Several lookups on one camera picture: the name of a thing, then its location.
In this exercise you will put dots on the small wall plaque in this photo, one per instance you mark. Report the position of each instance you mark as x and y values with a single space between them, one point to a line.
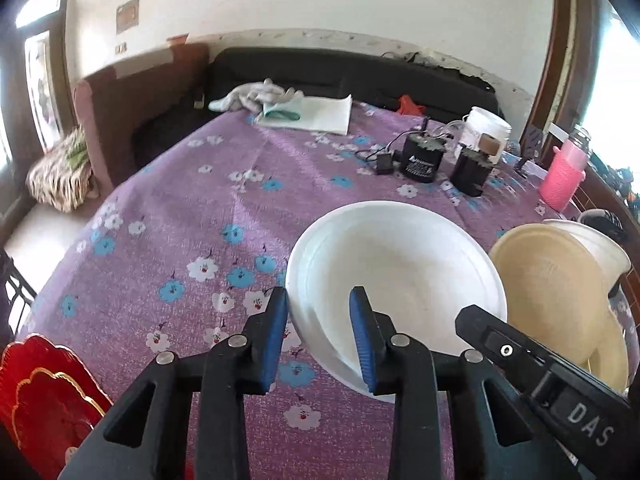
127 19

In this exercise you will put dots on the clear plastic container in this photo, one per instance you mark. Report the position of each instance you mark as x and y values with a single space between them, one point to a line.
455 132

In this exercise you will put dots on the white bag with green print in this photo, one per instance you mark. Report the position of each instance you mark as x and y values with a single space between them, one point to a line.
325 115

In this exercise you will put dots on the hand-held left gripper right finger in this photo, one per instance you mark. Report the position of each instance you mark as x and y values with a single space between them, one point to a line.
362 340

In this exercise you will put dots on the beige bowl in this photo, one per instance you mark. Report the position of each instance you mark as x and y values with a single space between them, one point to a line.
612 350
550 285

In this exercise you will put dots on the white plastic jar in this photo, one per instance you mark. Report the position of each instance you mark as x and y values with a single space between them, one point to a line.
492 122

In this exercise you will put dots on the wooden cabinet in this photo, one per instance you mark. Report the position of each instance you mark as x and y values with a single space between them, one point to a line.
590 195

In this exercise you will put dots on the dark cloth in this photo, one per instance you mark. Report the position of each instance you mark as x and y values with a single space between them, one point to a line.
470 77

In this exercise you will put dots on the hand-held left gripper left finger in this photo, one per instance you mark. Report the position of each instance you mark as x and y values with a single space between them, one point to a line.
272 340

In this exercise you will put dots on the wooden window frame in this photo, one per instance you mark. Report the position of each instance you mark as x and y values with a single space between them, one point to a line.
560 60

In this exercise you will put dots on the brown armchair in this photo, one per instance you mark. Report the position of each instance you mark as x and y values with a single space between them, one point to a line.
110 110

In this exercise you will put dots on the white work gloves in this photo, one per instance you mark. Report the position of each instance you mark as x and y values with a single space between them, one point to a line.
245 95

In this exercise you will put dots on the black metal chair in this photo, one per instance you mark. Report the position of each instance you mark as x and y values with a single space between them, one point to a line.
15 272

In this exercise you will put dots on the pink sleeved glass bottle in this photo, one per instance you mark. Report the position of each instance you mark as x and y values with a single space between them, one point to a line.
562 180

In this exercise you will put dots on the black cylindrical motor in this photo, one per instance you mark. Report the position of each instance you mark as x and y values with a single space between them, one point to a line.
422 162

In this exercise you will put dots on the patterned cushion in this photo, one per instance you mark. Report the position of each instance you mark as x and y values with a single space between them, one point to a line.
55 175

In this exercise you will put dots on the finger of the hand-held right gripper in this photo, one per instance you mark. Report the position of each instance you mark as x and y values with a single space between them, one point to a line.
480 322
615 289

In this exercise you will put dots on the black motor with wooden knob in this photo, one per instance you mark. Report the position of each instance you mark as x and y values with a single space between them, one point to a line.
467 172

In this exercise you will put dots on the wooden glass door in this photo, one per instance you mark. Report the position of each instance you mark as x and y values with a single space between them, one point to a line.
59 90

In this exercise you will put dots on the purple floral tablecloth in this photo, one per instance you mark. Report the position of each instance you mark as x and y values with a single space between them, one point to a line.
200 220

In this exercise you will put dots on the black patterned hat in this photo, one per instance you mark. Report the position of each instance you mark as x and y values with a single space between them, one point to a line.
605 220

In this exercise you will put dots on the black sofa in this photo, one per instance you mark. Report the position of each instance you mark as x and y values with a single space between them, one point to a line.
300 70

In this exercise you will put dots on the red plate with gold rim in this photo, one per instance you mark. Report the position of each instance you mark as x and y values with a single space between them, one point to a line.
50 410

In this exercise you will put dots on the black power adapter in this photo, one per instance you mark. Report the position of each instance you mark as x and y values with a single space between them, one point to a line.
385 164

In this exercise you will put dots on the red cloth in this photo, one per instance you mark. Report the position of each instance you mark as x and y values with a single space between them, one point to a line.
407 106

